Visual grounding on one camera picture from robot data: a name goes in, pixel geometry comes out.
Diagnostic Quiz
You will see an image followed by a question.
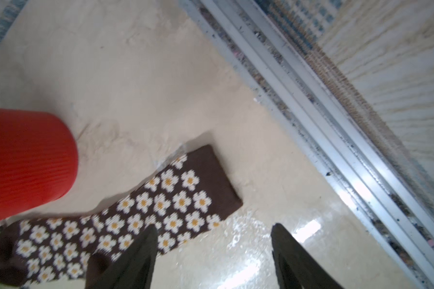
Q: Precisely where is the aluminium side frame rail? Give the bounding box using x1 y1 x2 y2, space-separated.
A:
180 1 434 289

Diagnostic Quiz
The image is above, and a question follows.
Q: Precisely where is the brown floral sock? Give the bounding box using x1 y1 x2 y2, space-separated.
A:
0 145 243 287

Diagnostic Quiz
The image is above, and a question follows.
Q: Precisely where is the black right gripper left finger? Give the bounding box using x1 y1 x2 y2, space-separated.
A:
86 225 158 289

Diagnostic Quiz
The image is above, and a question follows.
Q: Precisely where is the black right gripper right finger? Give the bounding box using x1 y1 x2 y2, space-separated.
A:
271 223 342 289

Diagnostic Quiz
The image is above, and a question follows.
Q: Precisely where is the red pencil cup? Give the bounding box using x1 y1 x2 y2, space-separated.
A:
0 108 78 220

